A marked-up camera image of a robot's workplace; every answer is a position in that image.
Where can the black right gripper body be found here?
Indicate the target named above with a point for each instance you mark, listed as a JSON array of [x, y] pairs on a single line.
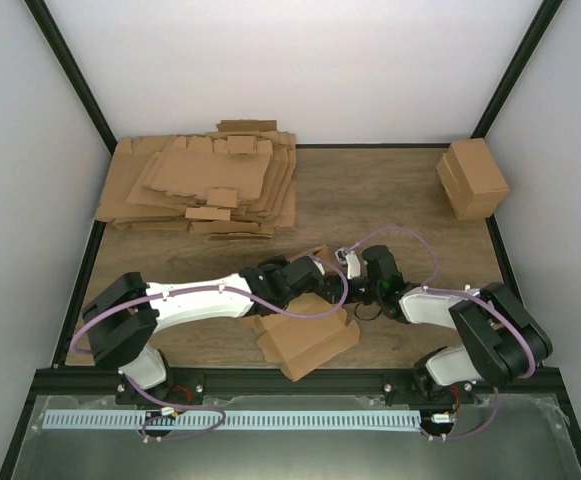
[[369, 295]]

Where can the brown cardboard box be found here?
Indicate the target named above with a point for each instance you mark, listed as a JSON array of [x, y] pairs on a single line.
[[299, 345], [471, 178]]

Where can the white slotted cable duct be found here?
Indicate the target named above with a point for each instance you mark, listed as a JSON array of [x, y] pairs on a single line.
[[245, 420]]

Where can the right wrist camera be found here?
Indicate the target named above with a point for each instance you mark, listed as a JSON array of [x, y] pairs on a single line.
[[348, 259]]

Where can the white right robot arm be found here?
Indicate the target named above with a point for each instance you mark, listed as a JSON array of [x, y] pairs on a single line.
[[500, 340]]

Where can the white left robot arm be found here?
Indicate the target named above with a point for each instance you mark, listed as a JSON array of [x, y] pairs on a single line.
[[120, 322]]

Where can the stack of flat cardboard blanks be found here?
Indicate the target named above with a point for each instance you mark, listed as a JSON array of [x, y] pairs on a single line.
[[237, 182]]

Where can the folded brown cardboard box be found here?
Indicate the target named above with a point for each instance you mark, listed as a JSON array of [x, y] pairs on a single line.
[[471, 178]]

